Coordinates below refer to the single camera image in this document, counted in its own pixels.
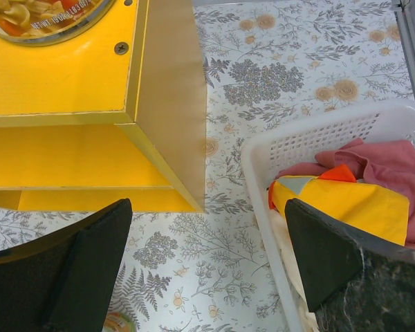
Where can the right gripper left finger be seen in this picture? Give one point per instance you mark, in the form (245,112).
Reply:
(64,281)

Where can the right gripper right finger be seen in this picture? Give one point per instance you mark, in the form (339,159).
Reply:
(353,280)

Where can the lidded can yellow label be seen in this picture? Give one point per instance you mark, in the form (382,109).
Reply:
(118,322)

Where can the silver pull-tab can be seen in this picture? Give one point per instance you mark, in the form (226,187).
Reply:
(42,22)

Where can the yellow cloth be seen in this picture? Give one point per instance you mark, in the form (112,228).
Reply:
(368,207)

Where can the pink cloth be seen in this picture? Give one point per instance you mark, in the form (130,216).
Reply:
(387,164)

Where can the yellow wooden shelf cabinet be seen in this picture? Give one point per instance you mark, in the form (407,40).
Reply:
(117,112)

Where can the white plastic basket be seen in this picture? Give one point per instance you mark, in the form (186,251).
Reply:
(268,153)

